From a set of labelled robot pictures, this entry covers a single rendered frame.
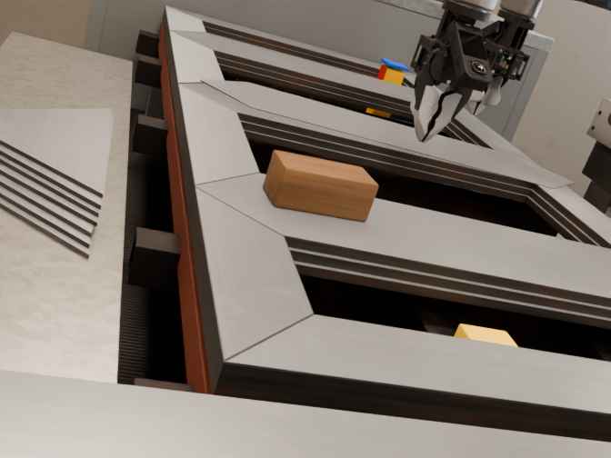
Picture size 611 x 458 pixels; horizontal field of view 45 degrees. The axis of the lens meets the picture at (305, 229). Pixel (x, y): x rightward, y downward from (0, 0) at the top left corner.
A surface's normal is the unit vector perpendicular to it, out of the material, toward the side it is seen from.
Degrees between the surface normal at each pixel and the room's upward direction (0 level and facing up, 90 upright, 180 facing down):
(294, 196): 90
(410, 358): 0
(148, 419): 0
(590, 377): 0
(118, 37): 90
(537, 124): 90
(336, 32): 90
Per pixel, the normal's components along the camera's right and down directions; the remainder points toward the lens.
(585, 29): 0.18, 0.43
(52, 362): 0.29, -0.88
